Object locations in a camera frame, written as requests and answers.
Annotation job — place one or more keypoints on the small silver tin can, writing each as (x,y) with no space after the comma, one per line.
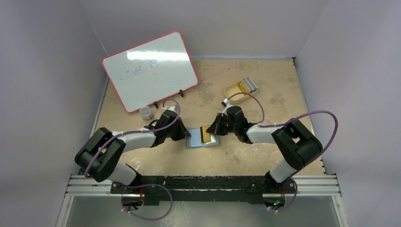
(146,113)

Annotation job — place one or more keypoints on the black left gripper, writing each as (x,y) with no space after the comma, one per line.
(183,133)

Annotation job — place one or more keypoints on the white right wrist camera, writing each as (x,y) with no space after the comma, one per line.
(226,104)

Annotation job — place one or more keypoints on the stack of cards in tray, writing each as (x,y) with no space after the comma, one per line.
(248,85)

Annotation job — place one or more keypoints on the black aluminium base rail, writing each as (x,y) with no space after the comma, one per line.
(251,189)

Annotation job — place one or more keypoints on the beige oval tray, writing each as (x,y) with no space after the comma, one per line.
(233,91)

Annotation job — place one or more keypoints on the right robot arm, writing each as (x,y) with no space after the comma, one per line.
(298,146)

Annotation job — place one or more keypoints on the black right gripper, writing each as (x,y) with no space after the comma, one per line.
(220,125)

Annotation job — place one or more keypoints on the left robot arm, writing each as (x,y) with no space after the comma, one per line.
(100,155)

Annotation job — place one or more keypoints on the teal leather card holder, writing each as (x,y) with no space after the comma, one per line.
(195,140)

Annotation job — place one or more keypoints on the pink framed whiteboard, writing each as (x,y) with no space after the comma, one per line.
(151,71)

